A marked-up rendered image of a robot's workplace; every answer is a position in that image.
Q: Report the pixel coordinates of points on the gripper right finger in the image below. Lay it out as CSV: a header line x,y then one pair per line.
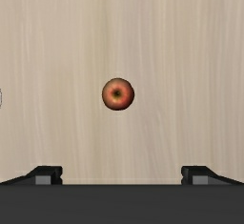
x,y
196,174

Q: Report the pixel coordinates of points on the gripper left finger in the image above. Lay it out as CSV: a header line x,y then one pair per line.
x,y
47,174

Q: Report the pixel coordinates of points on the white plate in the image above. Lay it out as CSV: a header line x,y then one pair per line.
x,y
0,98

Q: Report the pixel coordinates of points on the red apple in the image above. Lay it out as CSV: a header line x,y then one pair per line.
x,y
117,94

